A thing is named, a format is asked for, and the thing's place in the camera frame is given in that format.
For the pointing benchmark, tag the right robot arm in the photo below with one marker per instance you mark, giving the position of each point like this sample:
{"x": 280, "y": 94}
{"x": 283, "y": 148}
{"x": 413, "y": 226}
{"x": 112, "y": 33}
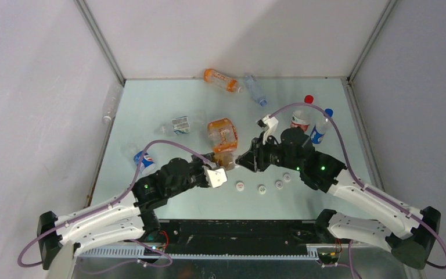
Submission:
{"x": 403, "y": 230}

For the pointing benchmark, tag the clear bluish water bottle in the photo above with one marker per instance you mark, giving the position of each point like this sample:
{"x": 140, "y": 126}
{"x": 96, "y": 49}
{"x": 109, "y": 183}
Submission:
{"x": 255, "y": 90}

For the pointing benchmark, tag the clear bottle by wall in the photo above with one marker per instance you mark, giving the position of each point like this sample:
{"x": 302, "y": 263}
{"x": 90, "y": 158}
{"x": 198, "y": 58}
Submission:
{"x": 111, "y": 103}

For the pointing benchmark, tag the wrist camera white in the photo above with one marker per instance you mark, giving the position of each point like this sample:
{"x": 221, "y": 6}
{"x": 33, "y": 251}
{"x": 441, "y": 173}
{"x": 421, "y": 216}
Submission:
{"x": 269, "y": 125}
{"x": 215, "y": 177}

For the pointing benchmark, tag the white cap far right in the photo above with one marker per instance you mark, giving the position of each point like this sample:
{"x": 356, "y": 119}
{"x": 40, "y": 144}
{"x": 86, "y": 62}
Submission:
{"x": 287, "y": 177}

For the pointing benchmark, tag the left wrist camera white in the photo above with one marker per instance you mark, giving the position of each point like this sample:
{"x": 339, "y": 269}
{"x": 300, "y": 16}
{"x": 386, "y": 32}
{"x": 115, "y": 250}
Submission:
{"x": 215, "y": 177}

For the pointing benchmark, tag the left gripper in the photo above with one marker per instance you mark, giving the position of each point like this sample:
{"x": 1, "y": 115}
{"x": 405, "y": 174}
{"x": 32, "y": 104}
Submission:
{"x": 198, "y": 163}

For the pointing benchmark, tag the slim orange label bottle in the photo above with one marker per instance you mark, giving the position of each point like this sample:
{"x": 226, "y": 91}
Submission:
{"x": 220, "y": 80}

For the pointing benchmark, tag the white cap front right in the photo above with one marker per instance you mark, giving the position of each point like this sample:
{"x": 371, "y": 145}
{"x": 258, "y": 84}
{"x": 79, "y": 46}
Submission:
{"x": 279, "y": 184}

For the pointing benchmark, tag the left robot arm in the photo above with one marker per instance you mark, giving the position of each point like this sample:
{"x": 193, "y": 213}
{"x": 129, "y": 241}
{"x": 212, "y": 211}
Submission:
{"x": 124, "y": 219}

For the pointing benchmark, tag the Nongfu Spring red label bottle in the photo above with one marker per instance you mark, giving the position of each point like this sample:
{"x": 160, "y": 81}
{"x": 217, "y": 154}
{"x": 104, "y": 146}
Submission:
{"x": 303, "y": 118}

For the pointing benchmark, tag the red bottle cap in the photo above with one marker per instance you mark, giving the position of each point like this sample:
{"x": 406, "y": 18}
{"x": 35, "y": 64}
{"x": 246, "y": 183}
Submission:
{"x": 309, "y": 99}

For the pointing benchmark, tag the Pepsi bottle blue label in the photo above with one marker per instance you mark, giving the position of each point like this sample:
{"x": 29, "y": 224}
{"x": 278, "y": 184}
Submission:
{"x": 319, "y": 130}

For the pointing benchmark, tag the Pepsi bottle lower left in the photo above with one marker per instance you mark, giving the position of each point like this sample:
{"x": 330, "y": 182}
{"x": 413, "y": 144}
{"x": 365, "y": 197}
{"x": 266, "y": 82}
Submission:
{"x": 132, "y": 152}

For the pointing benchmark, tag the large orange label bottle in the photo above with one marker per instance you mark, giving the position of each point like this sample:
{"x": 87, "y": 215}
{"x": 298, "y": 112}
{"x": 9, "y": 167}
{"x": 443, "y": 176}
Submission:
{"x": 222, "y": 135}

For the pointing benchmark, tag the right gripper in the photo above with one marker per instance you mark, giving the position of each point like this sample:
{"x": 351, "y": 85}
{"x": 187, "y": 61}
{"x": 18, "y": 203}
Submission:
{"x": 255, "y": 158}

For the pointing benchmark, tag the white cap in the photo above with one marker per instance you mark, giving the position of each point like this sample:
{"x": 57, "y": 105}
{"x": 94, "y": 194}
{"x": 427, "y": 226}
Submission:
{"x": 279, "y": 184}
{"x": 287, "y": 177}
{"x": 262, "y": 189}
{"x": 239, "y": 186}

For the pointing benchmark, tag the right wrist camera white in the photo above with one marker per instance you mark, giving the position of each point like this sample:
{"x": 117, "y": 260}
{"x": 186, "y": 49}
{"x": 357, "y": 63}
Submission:
{"x": 269, "y": 125}

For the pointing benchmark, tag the white cap front left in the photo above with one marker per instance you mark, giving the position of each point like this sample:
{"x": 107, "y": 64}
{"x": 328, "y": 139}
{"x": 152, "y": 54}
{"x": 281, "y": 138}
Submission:
{"x": 239, "y": 186}

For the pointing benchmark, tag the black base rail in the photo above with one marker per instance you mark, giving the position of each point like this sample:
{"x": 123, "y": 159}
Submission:
{"x": 238, "y": 237}

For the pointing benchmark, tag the white cap front middle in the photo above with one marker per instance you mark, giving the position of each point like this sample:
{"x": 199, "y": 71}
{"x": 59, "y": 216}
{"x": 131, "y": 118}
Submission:
{"x": 262, "y": 189}

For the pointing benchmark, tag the blue bottle cap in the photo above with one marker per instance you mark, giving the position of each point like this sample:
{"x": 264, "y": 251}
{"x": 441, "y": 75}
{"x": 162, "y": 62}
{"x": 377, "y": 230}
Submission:
{"x": 329, "y": 112}

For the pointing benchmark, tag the red yellow label tea bottle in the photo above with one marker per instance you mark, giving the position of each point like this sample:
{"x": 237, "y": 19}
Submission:
{"x": 225, "y": 160}

